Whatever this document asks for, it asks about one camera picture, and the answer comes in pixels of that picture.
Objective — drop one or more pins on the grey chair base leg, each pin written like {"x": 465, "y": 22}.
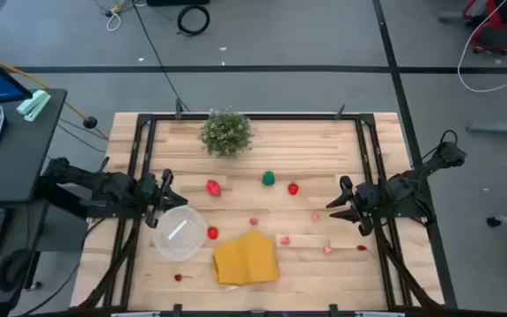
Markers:
{"x": 500, "y": 127}

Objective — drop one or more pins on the red bell pepper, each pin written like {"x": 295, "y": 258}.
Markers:
{"x": 213, "y": 188}

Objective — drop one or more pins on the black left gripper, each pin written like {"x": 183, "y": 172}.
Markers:
{"x": 150, "y": 191}

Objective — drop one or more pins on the red cherry with stem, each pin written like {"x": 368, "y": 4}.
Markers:
{"x": 362, "y": 248}
{"x": 178, "y": 277}

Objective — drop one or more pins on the black desk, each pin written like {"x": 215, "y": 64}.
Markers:
{"x": 16, "y": 158}

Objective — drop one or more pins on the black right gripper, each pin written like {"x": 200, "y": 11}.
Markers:
{"x": 365, "y": 196}

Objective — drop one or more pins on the yellow folded cloth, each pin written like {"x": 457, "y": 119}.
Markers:
{"x": 247, "y": 260}

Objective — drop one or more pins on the small green potted plant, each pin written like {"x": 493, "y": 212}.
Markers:
{"x": 226, "y": 132}

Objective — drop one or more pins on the pink candy piece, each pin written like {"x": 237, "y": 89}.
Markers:
{"x": 327, "y": 249}

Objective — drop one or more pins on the black computer mouse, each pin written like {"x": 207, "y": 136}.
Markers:
{"x": 13, "y": 268}

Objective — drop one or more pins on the black metal table frame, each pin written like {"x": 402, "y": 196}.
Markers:
{"x": 253, "y": 117}

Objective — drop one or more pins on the red tomato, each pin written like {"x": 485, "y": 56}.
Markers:
{"x": 212, "y": 233}

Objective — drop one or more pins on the black keyboard tray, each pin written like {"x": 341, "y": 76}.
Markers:
{"x": 24, "y": 229}

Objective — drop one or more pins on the clear round plastic container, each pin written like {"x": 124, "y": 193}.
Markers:
{"x": 178, "y": 242}

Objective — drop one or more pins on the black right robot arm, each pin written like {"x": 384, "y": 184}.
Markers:
{"x": 412, "y": 185}

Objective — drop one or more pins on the red strawberry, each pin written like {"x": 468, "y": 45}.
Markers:
{"x": 293, "y": 189}

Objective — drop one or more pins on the mint green stapler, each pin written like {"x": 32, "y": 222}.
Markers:
{"x": 33, "y": 105}

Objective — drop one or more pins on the green bell pepper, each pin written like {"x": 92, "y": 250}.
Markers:
{"x": 268, "y": 178}

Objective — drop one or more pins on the small pink radish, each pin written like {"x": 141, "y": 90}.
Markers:
{"x": 254, "y": 221}
{"x": 284, "y": 240}
{"x": 315, "y": 216}

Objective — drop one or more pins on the black round knob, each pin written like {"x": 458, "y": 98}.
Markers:
{"x": 90, "y": 122}

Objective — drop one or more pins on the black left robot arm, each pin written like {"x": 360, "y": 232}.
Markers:
{"x": 82, "y": 178}

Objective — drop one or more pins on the black table clamp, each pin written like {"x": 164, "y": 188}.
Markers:
{"x": 178, "y": 110}
{"x": 340, "y": 112}

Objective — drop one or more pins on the white cloth care label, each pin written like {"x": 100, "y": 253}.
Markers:
{"x": 231, "y": 288}

